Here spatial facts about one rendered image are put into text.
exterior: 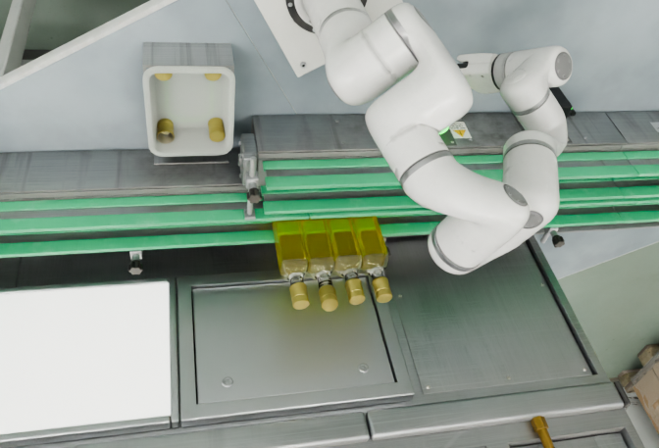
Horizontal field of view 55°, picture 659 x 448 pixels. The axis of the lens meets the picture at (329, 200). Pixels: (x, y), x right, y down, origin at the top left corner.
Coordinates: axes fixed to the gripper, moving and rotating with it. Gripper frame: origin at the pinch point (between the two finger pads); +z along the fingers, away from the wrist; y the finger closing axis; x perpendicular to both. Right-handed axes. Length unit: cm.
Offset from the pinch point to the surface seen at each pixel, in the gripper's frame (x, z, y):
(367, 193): 28.5, 11.7, 3.7
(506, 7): -16.1, -8.8, -1.7
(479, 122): 3.3, 4.8, -16.7
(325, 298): 53, 1, 14
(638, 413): 78, 150, -402
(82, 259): 62, 50, 48
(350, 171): 25.8, 8.8, 11.8
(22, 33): 15, 67, 74
